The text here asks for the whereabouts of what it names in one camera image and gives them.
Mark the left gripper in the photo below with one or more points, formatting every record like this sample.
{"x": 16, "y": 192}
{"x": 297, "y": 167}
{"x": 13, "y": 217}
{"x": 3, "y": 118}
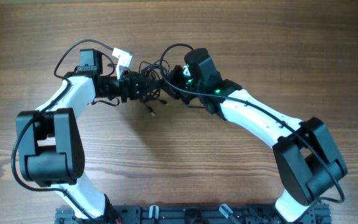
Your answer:
{"x": 129, "y": 88}

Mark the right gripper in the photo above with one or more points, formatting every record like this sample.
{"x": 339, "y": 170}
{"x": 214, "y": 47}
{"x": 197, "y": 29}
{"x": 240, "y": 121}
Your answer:
{"x": 171, "y": 84}

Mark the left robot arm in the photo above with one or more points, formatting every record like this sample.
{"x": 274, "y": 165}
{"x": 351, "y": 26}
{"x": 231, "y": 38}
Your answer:
{"x": 48, "y": 155}

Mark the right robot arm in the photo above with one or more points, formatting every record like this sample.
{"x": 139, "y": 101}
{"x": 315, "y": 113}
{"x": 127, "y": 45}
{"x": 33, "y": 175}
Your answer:
{"x": 308, "y": 160}

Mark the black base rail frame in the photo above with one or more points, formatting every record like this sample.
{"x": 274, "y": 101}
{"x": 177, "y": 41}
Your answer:
{"x": 257, "y": 213}

